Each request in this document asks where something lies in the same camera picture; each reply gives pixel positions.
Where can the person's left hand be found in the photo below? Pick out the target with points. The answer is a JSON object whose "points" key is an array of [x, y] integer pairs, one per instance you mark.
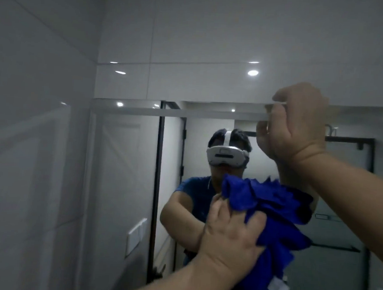
{"points": [[227, 240]]}

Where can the person's right hand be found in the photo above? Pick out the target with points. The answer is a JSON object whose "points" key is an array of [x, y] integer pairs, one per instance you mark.
{"points": [[299, 124]]}

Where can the person's right fingers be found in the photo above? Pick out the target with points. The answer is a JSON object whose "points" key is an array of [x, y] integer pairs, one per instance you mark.
{"points": [[296, 93]]}

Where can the person's left thumb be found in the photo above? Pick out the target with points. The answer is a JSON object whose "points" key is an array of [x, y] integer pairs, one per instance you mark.
{"points": [[256, 227]]}

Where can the blue cleaning cloth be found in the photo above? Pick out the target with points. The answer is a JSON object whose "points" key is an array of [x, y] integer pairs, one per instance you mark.
{"points": [[282, 208]]}

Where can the wall mirror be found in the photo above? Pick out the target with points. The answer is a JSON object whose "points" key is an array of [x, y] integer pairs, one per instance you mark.
{"points": [[342, 193]]}

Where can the person's right forearm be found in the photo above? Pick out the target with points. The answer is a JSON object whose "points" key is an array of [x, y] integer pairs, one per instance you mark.
{"points": [[354, 200]]}

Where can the person's left forearm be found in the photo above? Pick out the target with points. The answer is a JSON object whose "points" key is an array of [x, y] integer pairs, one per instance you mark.
{"points": [[181, 283]]}

